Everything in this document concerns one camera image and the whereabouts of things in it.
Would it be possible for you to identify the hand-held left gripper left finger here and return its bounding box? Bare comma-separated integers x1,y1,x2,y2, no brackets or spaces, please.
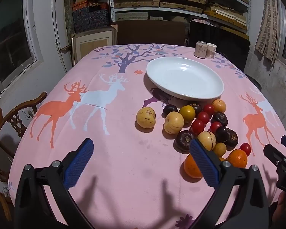
14,138,96,229

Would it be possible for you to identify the hanging beige slat curtain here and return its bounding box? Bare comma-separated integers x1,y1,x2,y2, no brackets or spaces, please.
255,0,281,64

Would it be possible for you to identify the stack of woven straw boxes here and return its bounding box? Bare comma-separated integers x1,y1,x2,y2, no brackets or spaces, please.
69,0,217,21

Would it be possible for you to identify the pink deer printed tablecloth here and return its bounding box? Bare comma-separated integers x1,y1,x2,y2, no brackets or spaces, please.
8,43,286,229

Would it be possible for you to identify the white framed sliding window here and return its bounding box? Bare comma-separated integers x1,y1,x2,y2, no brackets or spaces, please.
0,0,44,96

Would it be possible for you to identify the person's right forearm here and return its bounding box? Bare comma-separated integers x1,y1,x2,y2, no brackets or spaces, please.
270,191,286,229

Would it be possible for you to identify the black round stool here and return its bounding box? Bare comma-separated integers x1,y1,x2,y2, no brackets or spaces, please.
244,73,262,91

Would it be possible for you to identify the yellow tomato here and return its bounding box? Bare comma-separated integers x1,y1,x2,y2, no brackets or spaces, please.
178,105,196,124

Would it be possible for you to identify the stack of orange patterned boxes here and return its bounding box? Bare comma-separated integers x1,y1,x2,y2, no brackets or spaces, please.
72,1,109,11

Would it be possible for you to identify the yellow-orange citrus fruit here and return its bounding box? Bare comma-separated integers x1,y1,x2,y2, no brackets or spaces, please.
212,99,227,113

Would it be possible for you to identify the stack of yellow flat boxes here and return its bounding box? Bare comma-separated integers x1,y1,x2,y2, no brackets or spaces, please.
203,0,250,32

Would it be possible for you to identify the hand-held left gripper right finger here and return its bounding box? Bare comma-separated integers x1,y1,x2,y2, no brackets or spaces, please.
188,138,270,229

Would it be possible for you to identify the grey metal shelf rack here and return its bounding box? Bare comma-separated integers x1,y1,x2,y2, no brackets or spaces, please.
109,0,251,36

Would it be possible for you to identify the pale yellow pepino melon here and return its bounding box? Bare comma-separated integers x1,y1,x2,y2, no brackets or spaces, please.
164,112,184,134
136,107,156,129

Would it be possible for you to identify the red cherry tomato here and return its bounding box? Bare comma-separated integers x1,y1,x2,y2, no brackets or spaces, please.
239,143,251,156
191,120,205,134
203,104,215,115
209,121,223,134
197,111,210,124

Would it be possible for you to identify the dark purple plum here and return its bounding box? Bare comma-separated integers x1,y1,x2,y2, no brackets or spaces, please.
162,104,178,118
214,126,230,143

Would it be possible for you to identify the stack of blue patterned boxes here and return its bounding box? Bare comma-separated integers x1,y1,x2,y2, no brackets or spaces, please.
72,5,110,32

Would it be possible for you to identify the orange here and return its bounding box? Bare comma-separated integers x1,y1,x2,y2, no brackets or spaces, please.
227,149,248,169
183,154,203,179

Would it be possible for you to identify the purple-striped pepino melon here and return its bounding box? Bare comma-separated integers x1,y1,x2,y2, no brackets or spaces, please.
197,131,216,151

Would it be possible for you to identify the cardboard box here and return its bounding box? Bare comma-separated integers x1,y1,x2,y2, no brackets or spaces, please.
71,25,118,66

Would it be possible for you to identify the black glossy panel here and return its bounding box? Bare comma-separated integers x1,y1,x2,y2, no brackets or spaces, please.
188,20,251,73

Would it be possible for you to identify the printed paper cup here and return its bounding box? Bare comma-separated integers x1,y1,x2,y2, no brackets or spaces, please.
205,42,217,59

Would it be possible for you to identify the small yellow round fruit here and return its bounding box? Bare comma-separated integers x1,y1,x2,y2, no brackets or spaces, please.
213,142,227,157

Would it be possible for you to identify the dark wooden chair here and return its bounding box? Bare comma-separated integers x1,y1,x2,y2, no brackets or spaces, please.
111,20,190,47

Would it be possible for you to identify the dark purple mangosteen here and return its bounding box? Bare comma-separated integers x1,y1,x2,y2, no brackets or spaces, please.
211,112,228,127
225,129,239,148
188,102,203,115
174,130,197,152

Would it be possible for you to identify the grey-green stone slab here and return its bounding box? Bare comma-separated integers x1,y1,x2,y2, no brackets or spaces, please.
63,0,76,37

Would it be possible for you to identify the pink folded cloth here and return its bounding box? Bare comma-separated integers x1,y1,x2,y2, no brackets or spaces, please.
192,19,216,26

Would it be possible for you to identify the white oval plate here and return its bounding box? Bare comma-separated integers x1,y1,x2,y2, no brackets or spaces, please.
146,57,224,100

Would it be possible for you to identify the beige drink can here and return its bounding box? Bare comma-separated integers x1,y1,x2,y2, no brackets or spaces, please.
195,40,207,58

